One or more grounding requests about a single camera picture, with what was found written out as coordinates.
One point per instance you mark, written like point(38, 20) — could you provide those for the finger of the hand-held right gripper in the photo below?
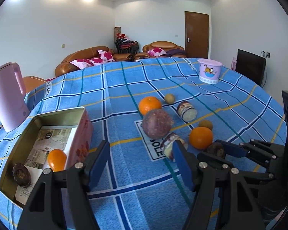
point(232, 149)
point(204, 156)

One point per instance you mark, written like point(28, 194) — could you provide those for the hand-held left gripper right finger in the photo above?
point(182, 164)

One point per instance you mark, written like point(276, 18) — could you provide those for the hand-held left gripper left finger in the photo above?
point(100, 164)

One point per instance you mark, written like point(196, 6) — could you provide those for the dark sugarcane chunk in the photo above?
point(216, 149)
point(21, 175)

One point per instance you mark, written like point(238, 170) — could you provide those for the pink metal tin box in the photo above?
point(82, 143)

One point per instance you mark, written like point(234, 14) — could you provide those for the purple passion fruit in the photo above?
point(157, 124)

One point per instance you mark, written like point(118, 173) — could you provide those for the small jar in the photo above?
point(169, 143)
point(186, 110)

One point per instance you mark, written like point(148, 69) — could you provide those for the orange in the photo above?
point(57, 160)
point(150, 105)
point(201, 137)

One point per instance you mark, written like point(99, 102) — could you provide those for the small tan longan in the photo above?
point(205, 124)
point(169, 98)

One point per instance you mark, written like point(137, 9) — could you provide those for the printed leaflet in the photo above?
point(50, 139)

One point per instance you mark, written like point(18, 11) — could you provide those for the black flat screen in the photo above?
point(249, 66)

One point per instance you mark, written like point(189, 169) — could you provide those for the blue plaid tablecloth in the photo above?
point(124, 88)

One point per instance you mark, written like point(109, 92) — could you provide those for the pink cartoon bucket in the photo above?
point(209, 71)

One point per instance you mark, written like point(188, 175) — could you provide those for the white paper sheet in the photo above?
point(24, 194)

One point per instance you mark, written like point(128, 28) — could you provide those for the pink floral pillow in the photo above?
point(106, 55)
point(81, 63)
point(96, 61)
point(156, 51)

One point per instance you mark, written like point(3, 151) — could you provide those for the brown leather chair back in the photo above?
point(33, 83)

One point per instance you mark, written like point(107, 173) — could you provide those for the purple cloth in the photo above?
point(176, 52)

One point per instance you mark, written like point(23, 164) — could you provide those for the brown leather sofa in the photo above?
point(86, 52)

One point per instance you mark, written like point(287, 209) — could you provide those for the pink electric kettle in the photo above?
point(7, 95)

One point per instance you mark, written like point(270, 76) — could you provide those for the brown leather armchair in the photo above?
point(158, 45)

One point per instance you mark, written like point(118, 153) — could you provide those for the stack of dark chairs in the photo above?
point(127, 46)

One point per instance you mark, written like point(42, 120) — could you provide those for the brown wooden door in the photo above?
point(196, 33)

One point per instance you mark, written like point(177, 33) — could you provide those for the red plush items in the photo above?
point(122, 35)

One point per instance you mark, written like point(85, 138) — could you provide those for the tall patterned cylinder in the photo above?
point(117, 32)

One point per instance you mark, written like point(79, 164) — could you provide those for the wall power outlet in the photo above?
point(266, 54)

